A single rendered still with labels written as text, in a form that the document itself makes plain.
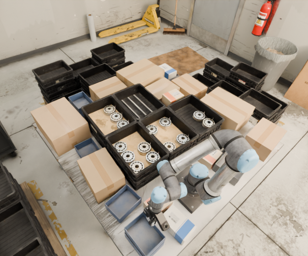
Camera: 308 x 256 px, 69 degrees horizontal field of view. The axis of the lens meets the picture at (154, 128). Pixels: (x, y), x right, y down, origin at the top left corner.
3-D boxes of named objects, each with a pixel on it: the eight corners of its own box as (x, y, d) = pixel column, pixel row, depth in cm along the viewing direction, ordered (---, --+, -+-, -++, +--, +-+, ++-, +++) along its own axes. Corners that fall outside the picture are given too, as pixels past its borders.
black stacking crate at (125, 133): (168, 163, 166) (170, 154, 158) (135, 185, 153) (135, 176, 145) (137, 130, 186) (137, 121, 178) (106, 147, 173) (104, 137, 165)
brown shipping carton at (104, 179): (125, 187, 163) (124, 176, 151) (98, 203, 154) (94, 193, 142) (106, 159, 179) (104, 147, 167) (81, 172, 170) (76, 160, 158)
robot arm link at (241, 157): (205, 184, 153) (248, 133, 114) (217, 204, 145) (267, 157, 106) (191, 188, 148) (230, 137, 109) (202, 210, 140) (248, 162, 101)
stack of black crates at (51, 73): (69, 86, 325) (62, 59, 292) (80, 97, 311) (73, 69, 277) (42, 97, 306) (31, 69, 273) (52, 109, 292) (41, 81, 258)
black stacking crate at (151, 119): (196, 145, 179) (199, 135, 171) (168, 163, 166) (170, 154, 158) (165, 116, 199) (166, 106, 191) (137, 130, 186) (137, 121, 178)
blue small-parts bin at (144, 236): (165, 240, 133) (165, 236, 128) (146, 259, 126) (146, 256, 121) (143, 215, 143) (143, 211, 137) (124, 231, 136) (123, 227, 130)
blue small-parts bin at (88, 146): (104, 158, 179) (103, 153, 174) (87, 167, 173) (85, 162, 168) (92, 142, 189) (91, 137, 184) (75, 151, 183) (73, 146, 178)
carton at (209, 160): (208, 150, 190) (210, 144, 185) (220, 158, 185) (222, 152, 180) (197, 161, 182) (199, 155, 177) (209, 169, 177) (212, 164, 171)
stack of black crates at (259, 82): (256, 101, 323) (270, 74, 289) (243, 111, 308) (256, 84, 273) (232, 87, 344) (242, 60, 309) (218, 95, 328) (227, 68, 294)
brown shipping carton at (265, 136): (255, 129, 209) (263, 117, 198) (278, 142, 200) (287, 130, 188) (240, 147, 194) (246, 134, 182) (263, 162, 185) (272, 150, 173)
